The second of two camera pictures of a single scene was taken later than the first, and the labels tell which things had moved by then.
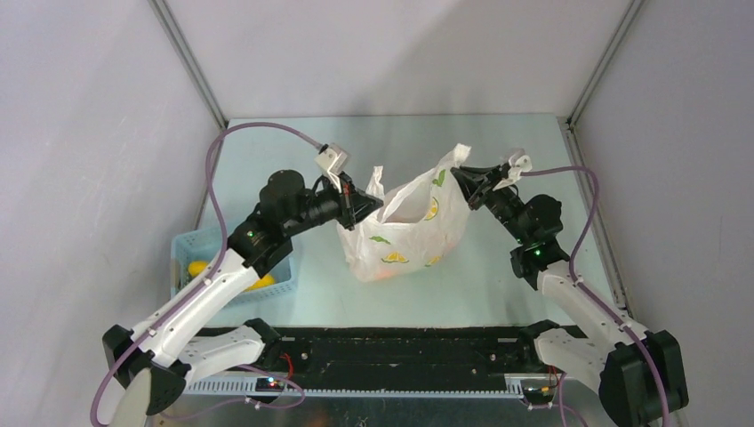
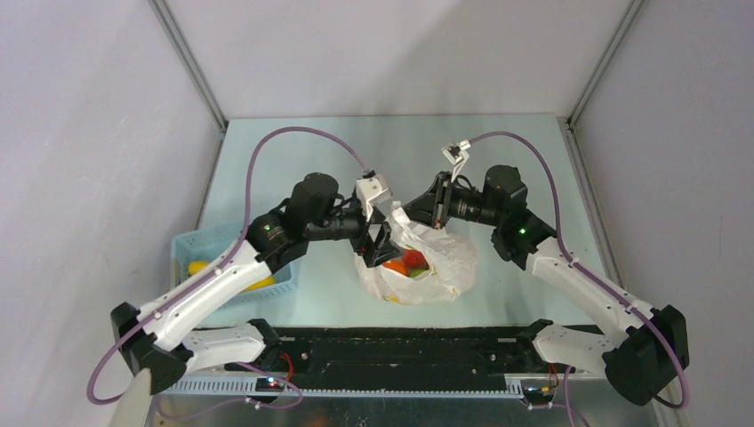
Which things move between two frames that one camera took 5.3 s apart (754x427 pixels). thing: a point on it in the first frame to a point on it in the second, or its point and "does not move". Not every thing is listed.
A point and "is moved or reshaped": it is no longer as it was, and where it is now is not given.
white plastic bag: (417, 235) is moved or reshaped
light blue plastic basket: (193, 250) does not move
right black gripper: (478, 182) to (432, 208)
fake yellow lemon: (196, 267) does not move
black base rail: (388, 362) does not move
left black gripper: (354, 204) to (380, 250)
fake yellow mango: (264, 281) does not move
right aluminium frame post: (633, 12) does not move
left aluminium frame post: (190, 60) does not move
